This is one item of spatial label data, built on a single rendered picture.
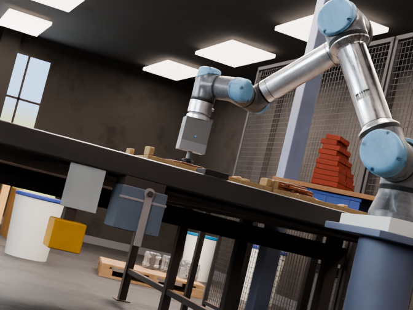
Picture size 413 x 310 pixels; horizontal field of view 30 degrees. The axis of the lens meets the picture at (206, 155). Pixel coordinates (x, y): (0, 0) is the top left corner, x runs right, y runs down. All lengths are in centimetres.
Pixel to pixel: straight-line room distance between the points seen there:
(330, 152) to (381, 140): 139
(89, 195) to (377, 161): 77
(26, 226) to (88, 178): 592
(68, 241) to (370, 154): 83
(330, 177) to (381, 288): 134
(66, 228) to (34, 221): 592
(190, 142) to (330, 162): 117
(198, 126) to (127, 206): 41
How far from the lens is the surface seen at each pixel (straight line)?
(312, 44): 467
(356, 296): 216
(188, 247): 1050
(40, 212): 800
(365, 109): 213
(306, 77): 241
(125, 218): 212
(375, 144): 206
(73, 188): 211
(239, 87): 233
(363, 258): 216
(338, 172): 341
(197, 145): 239
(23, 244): 804
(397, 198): 217
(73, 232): 209
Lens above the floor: 78
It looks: 5 degrees up
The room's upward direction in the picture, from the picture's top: 14 degrees clockwise
